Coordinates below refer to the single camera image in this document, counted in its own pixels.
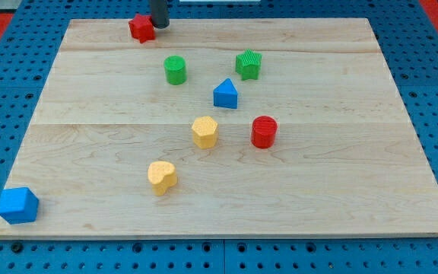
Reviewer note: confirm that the red star block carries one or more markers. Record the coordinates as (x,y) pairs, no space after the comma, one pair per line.
(141,28)

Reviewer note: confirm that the green star block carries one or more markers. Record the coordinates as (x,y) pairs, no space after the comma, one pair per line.
(248,65)

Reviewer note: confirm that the yellow hexagon block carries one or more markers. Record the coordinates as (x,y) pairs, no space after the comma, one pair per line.
(205,132)

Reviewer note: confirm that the blue triangle block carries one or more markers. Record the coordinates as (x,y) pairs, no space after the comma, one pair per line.
(225,95)

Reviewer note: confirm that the red cylinder block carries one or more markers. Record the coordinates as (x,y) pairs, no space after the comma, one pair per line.
(264,130)

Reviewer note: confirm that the wooden board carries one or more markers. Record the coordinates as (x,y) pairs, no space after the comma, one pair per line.
(346,162)

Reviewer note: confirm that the yellow heart block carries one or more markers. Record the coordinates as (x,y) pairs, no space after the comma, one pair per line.
(162,175)

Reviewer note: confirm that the green cylinder block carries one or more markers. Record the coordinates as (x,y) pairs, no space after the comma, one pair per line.
(175,70)

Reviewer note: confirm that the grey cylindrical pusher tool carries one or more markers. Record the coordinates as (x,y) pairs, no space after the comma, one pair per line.
(159,13)

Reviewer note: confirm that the blue pentagon block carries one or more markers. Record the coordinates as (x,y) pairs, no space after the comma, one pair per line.
(18,205)

